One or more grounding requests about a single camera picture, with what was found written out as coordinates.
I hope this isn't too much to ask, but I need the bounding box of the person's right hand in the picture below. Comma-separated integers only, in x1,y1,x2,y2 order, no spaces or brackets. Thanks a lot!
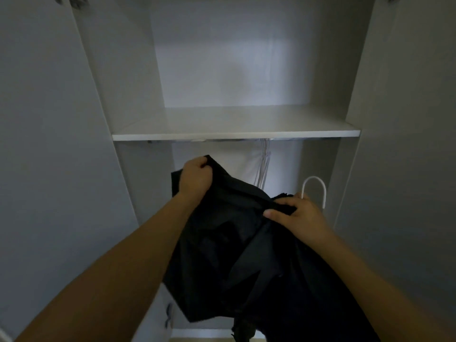
263,194,333,246

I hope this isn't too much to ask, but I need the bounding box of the person's left hand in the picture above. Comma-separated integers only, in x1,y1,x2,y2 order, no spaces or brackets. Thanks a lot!
178,156,214,201

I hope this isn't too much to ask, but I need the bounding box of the white clothes hanger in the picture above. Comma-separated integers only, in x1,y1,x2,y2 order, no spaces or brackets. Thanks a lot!
301,176,327,213

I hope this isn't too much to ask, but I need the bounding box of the black garment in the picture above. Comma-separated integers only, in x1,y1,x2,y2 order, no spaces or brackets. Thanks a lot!
162,155,382,342

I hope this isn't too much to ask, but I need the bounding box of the person's left forearm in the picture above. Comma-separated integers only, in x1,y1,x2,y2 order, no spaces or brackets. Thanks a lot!
14,192,196,342

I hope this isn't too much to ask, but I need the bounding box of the person's right forearm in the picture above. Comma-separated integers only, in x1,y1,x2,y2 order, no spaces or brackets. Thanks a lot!
313,229,456,342

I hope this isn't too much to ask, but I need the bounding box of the white wardrobe shelf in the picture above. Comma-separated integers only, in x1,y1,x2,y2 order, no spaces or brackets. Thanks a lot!
112,105,361,142

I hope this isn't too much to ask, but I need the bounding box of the white wardrobe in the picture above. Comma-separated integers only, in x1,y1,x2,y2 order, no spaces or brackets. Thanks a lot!
69,0,376,342

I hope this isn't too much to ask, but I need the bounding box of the white wardrobe door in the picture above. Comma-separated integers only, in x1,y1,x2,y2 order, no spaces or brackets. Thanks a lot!
0,0,140,340
333,0,456,324

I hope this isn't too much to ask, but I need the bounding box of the metal hanging rail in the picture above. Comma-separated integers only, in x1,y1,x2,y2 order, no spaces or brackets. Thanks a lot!
148,138,342,143

